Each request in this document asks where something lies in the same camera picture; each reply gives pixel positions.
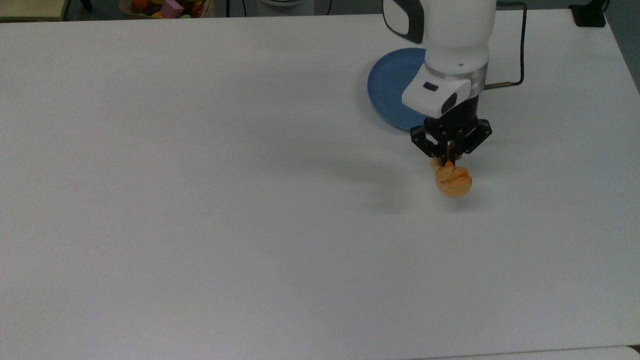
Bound black stand base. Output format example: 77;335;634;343
569;0;609;29

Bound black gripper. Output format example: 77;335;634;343
411;95;493;166

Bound toy chicken drumstick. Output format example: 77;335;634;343
430;157;473;199

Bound blue round plate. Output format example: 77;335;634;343
367;47;429;133

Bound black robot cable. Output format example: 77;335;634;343
482;2;529;91

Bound light wooden board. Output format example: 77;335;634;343
0;0;70;22

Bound pink toy block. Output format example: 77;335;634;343
160;0;185;19

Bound basket of toys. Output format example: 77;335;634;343
119;0;217;20

